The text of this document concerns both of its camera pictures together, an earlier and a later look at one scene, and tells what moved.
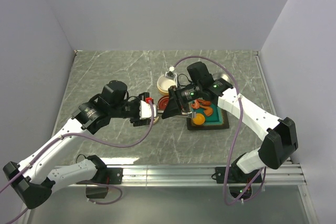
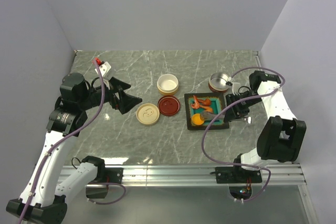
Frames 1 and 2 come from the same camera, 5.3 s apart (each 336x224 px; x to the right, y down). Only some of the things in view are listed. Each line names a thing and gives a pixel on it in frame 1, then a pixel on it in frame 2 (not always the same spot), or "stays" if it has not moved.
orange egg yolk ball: (199, 119) stays
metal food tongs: (190, 114) → (206, 115)
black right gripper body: (188, 94) → (242, 107)
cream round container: (163, 83) stays
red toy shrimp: (196, 105) stays
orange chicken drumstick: (208, 110) stays
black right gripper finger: (172, 107) → (230, 115)
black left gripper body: (130, 110) → (93, 98)
